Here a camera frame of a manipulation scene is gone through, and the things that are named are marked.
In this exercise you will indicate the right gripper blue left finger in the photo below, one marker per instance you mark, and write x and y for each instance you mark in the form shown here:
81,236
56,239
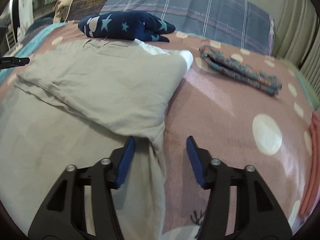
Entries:
62,213

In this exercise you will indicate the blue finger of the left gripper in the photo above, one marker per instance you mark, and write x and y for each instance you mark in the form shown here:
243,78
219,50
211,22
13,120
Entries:
12,62

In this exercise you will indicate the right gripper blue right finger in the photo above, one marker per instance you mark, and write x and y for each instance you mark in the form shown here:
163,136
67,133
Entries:
258,214

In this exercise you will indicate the light grey long-sleeve shirt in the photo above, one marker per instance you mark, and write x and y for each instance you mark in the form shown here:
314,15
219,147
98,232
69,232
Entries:
76,103

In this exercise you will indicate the folded pink garment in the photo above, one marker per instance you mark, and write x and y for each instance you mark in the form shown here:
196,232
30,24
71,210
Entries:
311,194

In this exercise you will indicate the beige crumpled cloth pile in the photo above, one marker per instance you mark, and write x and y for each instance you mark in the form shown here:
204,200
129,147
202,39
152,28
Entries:
61,9

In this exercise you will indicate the pink polka-dot deer bedspread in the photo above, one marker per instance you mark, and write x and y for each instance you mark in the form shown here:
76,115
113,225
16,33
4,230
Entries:
235,122

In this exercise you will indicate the dark brown tree-print pillow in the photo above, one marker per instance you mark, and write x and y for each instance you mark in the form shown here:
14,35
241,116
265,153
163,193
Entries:
90,1

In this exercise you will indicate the navy star fleece garment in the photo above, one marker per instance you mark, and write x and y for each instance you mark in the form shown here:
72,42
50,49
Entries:
126,25

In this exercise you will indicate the green sheet edge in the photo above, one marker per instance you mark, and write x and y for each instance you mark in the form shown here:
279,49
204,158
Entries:
309,92

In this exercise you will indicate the folded floral teal garment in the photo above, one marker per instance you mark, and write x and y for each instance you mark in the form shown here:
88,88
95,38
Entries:
240,72

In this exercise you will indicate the grey pleated curtain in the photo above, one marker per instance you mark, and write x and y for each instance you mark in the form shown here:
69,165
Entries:
297,38

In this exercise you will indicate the blue plaid pillow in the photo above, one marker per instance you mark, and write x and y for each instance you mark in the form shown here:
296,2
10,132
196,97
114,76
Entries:
236,22

